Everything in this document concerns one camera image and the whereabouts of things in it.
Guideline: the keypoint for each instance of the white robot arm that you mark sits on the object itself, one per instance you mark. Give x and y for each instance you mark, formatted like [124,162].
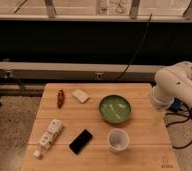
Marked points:
[172,82]

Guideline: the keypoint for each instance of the green ceramic bowl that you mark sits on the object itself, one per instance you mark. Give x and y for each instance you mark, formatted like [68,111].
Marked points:
[115,109]

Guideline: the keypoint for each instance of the white rectangular block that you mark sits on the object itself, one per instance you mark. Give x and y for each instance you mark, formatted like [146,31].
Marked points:
[81,96]

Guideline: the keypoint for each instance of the red chili pepper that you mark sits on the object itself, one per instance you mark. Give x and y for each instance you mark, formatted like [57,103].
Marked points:
[60,98]

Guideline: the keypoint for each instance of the black smartphone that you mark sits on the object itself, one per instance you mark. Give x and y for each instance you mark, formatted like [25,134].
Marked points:
[80,141]

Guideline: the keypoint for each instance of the white plastic bottle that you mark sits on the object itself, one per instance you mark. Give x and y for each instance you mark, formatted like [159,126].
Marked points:
[47,139]

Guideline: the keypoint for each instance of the blue device on floor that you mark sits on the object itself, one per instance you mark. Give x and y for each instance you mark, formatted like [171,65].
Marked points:
[176,105]

